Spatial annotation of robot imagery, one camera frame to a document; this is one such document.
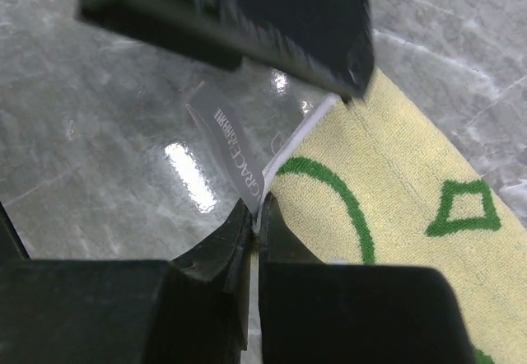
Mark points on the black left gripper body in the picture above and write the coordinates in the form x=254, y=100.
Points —
x=174, y=25

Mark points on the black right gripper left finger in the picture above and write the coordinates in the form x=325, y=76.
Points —
x=192, y=309

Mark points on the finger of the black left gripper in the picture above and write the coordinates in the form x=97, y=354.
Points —
x=327, y=43

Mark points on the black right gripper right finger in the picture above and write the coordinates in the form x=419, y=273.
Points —
x=312, y=312

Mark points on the green white towel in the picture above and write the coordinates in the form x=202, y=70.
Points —
x=379, y=184

